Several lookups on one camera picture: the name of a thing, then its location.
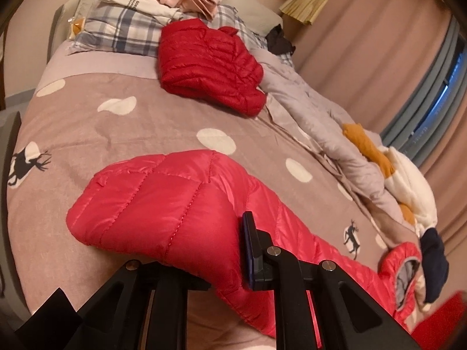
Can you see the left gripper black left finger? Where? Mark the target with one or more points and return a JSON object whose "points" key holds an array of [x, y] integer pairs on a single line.
{"points": [[141, 306]]}

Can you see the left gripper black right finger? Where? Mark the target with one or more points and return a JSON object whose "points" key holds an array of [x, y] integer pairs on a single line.
{"points": [[317, 306]]}

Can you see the pink-red puffer jacket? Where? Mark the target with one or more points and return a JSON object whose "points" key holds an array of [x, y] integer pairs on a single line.
{"points": [[184, 210]]}

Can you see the navy folded garment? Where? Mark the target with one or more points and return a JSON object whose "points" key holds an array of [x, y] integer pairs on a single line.
{"points": [[434, 263]]}

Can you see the brown polka dot duvet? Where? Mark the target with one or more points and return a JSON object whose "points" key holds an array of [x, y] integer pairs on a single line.
{"points": [[97, 109]]}

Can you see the grey crumpled quilt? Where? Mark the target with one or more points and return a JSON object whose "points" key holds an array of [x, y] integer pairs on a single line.
{"points": [[316, 123]]}

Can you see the folded dark red puffer jacket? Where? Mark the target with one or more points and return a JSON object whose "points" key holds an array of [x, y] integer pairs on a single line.
{"points": [[212, 65]]}

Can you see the small black garment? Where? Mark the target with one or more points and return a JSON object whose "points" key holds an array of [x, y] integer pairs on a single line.
{"points": [[278, 43]]}

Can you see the grey plaid pillow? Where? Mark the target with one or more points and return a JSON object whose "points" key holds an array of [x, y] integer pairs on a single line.
{"points": [[124, 29]]}

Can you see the pink curtain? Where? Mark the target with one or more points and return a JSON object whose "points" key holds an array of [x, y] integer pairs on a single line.
{"points": [[368, 56]]}

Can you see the beige pillow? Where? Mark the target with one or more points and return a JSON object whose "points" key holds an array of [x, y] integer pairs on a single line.
{"points": [[257, 17]]}

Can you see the beige pleated lampshade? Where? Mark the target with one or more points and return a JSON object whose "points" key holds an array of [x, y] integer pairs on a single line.
{"points": [[304, 11]]}

